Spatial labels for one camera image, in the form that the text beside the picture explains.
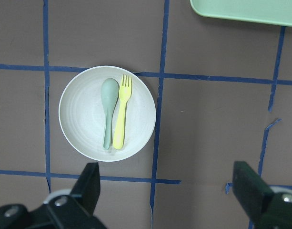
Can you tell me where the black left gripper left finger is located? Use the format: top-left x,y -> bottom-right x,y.
0,163 -> 105,229

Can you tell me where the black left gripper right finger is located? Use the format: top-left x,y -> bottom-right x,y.
232,161 -> 292,229

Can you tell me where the yellow plastic fork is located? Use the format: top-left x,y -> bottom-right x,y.
113,75 -> 132,150

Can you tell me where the pale green plastic spoon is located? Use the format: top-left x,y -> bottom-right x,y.
101,78 -> 119,150

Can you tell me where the mint green tray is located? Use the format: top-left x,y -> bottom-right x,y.
190,0 -> 292,27

